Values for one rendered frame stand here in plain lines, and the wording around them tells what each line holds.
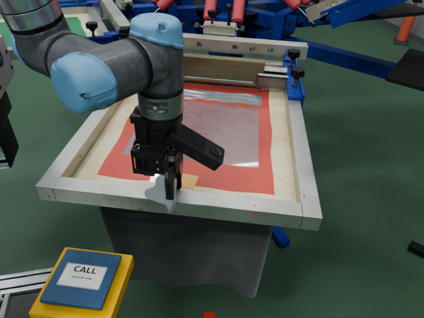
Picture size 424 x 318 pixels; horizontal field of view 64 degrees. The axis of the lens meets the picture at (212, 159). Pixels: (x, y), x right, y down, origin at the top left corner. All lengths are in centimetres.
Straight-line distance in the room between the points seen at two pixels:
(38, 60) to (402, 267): 190
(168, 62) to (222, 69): 65
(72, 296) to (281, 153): 58
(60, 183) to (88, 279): 24
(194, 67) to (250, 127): 31
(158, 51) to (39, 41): 16
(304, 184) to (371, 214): 154
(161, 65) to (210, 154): 19
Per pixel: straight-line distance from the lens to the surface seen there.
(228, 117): 102
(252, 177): 81
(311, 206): 72
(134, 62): 47
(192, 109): 105
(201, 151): 59
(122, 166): 84
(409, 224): 233
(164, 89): 53
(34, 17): 53
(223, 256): 98
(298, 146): 87
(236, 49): 138
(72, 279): 63
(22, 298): 160
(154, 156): 60
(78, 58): 45
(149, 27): 50
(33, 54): 56
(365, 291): 190
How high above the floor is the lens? 148
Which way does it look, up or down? 38 degrees down
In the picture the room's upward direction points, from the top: 3 degrees clockwise
